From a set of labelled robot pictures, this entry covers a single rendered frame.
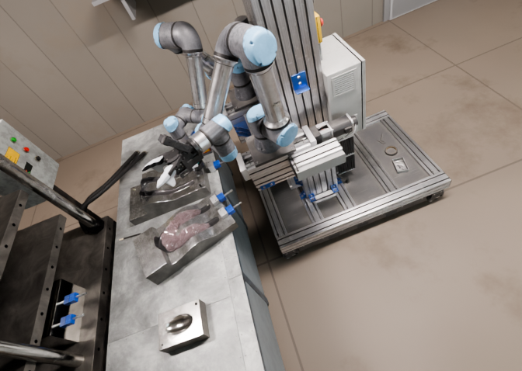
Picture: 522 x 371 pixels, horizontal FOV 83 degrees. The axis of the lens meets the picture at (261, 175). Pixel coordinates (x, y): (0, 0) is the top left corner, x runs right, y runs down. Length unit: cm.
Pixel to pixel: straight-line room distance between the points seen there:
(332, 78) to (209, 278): 115
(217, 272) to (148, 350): 44
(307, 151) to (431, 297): 123
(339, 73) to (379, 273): 135
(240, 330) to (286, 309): 85
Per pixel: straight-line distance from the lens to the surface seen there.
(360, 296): 221
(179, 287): 161
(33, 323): 175
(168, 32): 157
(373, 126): 272
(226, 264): 154
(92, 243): 213
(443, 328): 221
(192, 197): 179
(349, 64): 162
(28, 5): 381
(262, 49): 107
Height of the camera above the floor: 213
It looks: 49 degrees down
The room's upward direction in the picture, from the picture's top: 25 degrees counter-clockwise
